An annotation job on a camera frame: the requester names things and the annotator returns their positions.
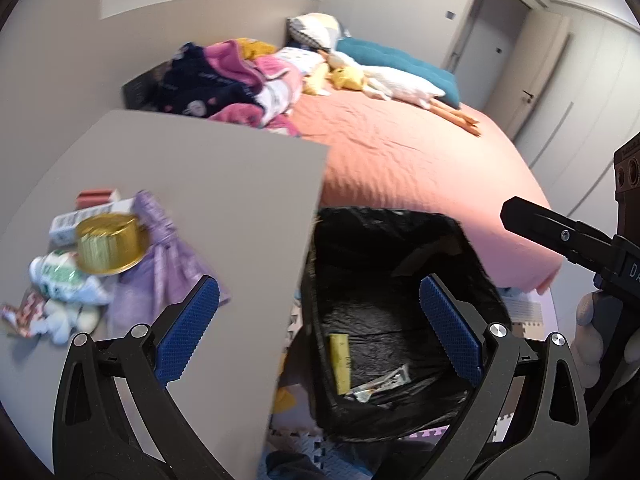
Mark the checkered white pillow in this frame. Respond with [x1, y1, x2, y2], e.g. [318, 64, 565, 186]
[286, 12, 350, 51]

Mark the salmon bed cover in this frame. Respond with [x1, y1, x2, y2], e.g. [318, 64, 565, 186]
[291, 91, 562, 292]

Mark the navy patterned fleece blanket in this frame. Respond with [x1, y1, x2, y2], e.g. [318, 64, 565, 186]
[152, 42, 258, 118]

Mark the white printed carton box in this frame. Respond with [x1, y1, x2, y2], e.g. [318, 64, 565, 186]
[49, 198, 134, 247]

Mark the yellow plush toy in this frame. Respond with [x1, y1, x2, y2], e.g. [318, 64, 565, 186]
[303, 51, 368, 96]

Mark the mustard yellow garment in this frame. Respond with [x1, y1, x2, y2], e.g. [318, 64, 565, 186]
[235, 38, 278, 61]

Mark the teal long pillow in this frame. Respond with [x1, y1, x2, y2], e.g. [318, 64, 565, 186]
[336, 37, 460, 108]

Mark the purple plastic bag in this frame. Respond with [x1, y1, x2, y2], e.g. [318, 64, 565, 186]
[106, 191, 215, 338]

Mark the white foam fruit net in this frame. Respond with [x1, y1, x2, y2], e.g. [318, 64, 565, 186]
[43, 299, 102, 346]

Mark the white plush goose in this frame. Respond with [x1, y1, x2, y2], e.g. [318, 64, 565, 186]
[363, 66, 480, 136]

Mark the black lined trash bin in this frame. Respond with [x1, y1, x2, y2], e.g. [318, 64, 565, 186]
[300, 207, 511, 442]

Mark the silver snack packet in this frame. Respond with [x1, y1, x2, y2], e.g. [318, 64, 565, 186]
[345, 364, 411, 403]

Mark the pink fleece blanket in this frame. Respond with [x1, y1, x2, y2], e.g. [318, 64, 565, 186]
[204, 40, 303, 138]

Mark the yellow blue snack wrapper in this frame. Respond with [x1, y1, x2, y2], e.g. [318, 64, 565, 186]
[329, 334, 352, 396]

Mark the pink brown box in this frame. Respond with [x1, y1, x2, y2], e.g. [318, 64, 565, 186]
[75, 188, 120, 210]

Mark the white green plastic bottle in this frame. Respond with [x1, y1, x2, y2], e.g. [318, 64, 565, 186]
[28, 250, 113, 306]

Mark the white gloved right hand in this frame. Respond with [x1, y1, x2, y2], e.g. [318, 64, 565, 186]
[570, 292, 605, 389]

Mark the grey room door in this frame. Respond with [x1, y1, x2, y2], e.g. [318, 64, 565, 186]
[448, 0, 530, 110]

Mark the gold foil cup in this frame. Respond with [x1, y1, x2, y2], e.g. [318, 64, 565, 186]
[75, 214, 151, 276]

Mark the black wall socket panel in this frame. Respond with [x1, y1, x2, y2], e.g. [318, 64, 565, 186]
[122, 62, 170, 112]

